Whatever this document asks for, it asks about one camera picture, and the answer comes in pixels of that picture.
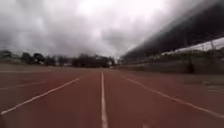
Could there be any row of trees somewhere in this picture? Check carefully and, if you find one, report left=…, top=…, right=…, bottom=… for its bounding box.
left=0, top=49, right=116, bottom=69

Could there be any red running track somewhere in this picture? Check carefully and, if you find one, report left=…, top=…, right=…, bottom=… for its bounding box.
left=0, top=68, right=224, bottom=128

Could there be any pale ground strip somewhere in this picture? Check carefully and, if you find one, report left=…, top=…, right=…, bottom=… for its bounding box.
left=0, top=63, right=84, bottom=73

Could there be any dark roofed grandstand building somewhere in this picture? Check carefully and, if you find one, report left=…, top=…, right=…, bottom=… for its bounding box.
left=113, top=1, right=224, bottom=75

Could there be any grey paved strip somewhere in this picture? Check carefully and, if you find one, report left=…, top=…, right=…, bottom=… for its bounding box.
left=186, top=73, right=224, bottom=94

